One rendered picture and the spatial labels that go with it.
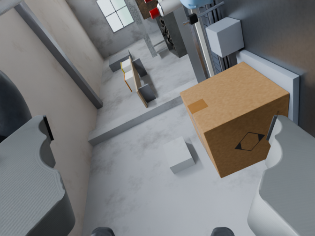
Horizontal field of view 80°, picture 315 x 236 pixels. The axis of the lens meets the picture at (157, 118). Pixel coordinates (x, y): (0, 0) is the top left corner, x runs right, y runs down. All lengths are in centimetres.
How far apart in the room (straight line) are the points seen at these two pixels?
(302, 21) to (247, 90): 23
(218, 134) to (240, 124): 7
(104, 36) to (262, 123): 846
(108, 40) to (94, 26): 70
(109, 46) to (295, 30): 858
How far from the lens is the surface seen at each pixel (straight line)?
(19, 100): 28
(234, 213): 233
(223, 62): 97
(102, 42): 895
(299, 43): 59
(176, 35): 333
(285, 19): 60
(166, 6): 86
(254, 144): 75
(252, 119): 64
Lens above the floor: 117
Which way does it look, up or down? 6 degrees up
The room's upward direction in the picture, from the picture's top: 116 degrees counter-clockwise
